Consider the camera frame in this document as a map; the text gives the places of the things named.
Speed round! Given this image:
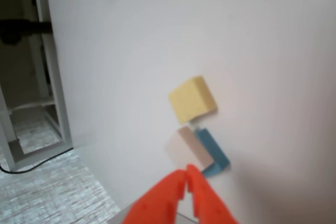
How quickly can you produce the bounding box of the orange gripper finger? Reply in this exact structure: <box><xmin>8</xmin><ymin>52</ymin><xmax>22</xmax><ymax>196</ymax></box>
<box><xmin>122</xmin><ymin>168</ymin><xmax>187</xmax><ymax>224</ymax></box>
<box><xmin>186</xmin><ymin>164</ymin><xmax>240</xmax><ymax>224</ymax></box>

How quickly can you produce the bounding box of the cream foam cuboid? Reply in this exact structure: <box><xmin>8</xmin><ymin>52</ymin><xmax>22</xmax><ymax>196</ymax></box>
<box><xmin>165</xmin><ymin>125</ymin><xmax>215</xmax><ymax>172</ymax></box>

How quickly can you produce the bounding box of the blue foam cuboid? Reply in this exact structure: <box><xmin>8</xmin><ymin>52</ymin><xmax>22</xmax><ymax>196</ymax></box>
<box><xmin>194</xmin><ymin>127</ymin><xmax>232</xmax><ymax>178</ymax></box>

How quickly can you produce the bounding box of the yellow foam cuboid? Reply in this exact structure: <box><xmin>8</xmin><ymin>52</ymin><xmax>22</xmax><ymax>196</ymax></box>
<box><xmin>167</xmin><ymin>74</ymin><xmax>219</xmax><ymax>125</ymax></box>

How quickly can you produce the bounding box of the black floor cable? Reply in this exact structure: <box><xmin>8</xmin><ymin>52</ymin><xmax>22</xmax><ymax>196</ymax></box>
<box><xmin>0</xmin><ymin>147</ymin><xmax>74</xmax><ymax>175</ymax></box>

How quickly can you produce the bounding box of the white cable in shelf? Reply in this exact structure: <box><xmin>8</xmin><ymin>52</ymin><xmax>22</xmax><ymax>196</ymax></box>
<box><xmin>6</xmin><ymin>100</ymin><xmax>55</xmax><ymax>115</ymax></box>

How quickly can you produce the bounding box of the white shelf frame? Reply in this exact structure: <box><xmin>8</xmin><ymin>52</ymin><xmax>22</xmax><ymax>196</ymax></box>
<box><xmin>0</xmin><ymin>0</ymin><xmax>74</xmax><ymax>172</ymax></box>

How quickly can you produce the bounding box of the black bar mount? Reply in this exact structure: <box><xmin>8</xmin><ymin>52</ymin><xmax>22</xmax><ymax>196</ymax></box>
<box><xmin>0</xmin><ymin>18</ymin><xmax>53</xmax><ymax>46</ymax></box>

